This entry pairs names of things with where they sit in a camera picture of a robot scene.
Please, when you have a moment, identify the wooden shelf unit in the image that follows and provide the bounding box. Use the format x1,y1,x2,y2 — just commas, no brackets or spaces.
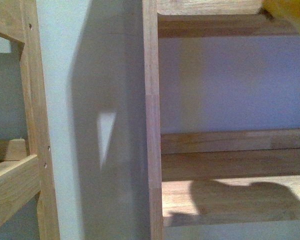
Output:
142,0,300,240

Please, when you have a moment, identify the wooden chair frame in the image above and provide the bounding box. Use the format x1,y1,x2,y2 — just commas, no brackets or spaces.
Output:
0,0,60,240

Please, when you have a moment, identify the orange plush toy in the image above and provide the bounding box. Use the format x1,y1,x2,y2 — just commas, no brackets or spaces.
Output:
261,0,300,35

